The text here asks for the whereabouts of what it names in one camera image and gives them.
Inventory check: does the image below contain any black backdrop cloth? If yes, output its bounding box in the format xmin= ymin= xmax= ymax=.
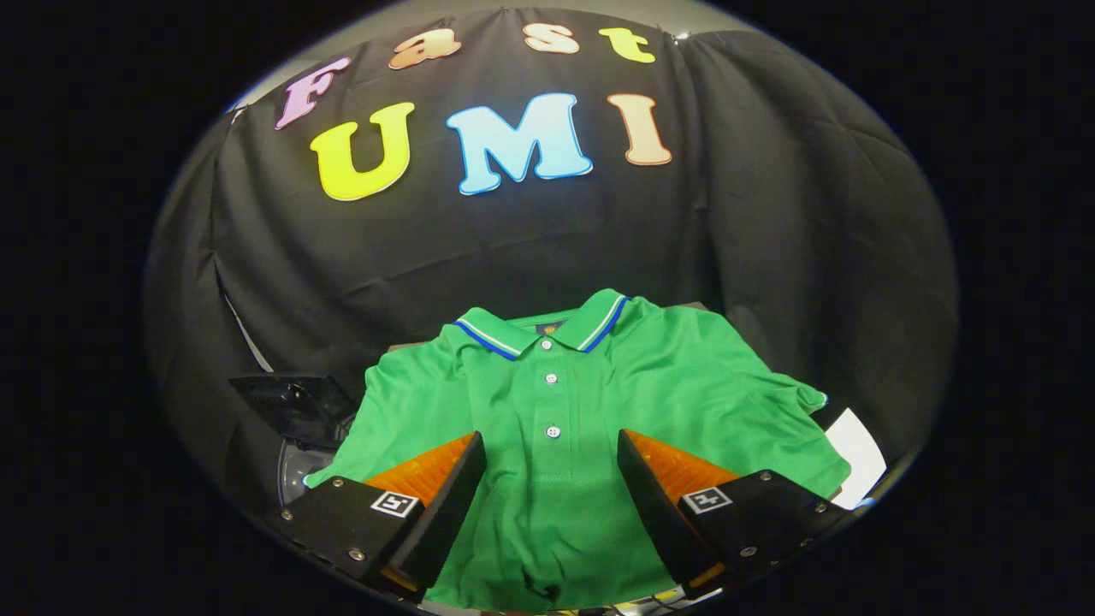
xmin=144 ymin=7 xmax=959 ymax=514

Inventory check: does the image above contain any green polo shirt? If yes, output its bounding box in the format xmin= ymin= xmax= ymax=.
xmin=304 ymin=288 xmax=852 ymax=613

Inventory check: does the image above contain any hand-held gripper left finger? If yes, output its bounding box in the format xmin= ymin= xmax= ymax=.
xmin=278 ymin=430 xmax=488 ymax=601

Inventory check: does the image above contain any dark washing machine lid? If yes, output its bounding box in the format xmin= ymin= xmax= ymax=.
xmin=229 ymin=374 xmax=360 ymax=452

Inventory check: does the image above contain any white flat board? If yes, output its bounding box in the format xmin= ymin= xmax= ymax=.
xmin=826 ymin=408 xmax=888 ymax=510

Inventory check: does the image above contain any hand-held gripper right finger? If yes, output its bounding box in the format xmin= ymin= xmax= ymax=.
xmin=616 ymin=428 xmax=853 ymax=600

